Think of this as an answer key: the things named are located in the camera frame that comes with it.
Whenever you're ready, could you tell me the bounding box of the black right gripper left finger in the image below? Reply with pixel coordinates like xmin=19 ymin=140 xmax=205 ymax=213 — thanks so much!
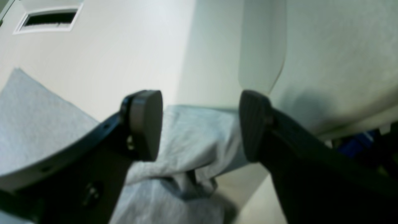
xmin=0 ymin=90 xmax=163 ymax=224

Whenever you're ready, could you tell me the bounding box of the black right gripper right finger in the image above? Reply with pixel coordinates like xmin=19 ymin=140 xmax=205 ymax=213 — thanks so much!
xmin=239 ymin=90 xmax=398 ymax=224

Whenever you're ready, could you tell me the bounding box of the grey t-shirt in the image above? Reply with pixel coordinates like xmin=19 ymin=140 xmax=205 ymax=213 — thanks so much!
xmin=1 ymin=69 xmax=243 ymax=224

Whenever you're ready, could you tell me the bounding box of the rack of blue clamps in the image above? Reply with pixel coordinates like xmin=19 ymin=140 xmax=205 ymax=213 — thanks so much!
xmin=330 ymin=121 xmax=398 ymax=175

